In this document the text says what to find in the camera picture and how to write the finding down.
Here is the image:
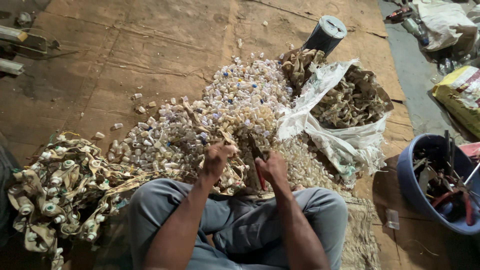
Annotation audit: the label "white crumpled bag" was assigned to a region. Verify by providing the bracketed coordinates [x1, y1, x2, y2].
[412, 0, 479, 52]

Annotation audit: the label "blue plastic tub of tools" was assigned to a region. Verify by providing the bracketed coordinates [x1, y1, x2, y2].
[396, 130, 480, 236]

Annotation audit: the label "grey cylindrical tin can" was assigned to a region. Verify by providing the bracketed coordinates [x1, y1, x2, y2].
[301, 15, 348, 58]

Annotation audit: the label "person's right hand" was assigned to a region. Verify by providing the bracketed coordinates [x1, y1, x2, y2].
[255, 150, 289, 189]

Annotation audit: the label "pile of bottles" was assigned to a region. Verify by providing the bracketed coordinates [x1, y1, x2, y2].
[385, 0, 430, 47]

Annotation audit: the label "clear plastic piece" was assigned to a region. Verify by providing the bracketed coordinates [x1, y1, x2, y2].
[385, 208, 400, 230]

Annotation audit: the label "person's left hand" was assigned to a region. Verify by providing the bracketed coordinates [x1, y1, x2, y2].
[202, 142, 239, 180]

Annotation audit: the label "strap with plastic sockets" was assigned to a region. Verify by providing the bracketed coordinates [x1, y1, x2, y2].
[7, 132, 248, 270]

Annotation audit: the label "white woven sack of scraps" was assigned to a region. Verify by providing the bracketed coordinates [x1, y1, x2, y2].
[277, 49, 394, 188]

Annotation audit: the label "yellow printed sack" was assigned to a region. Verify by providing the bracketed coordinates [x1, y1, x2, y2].
[432, 65, 480, 140]

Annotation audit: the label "heap of small plastic caps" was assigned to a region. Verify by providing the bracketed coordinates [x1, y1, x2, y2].
[94, 52, 338, 192]

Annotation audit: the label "woven jute mat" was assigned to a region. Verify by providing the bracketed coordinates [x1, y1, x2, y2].
[339, 191, 382, 270]

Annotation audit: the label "person's grey trousers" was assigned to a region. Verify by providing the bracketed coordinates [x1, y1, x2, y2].
[127, 178, 349, 270]

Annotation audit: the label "red-handled cutting pliers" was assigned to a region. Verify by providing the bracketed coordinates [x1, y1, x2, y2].
[247, 134, 267, 191]

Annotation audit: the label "metal frame with yellow tape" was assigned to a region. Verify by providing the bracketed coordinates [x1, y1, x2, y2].
[0, 25, 61, 77]

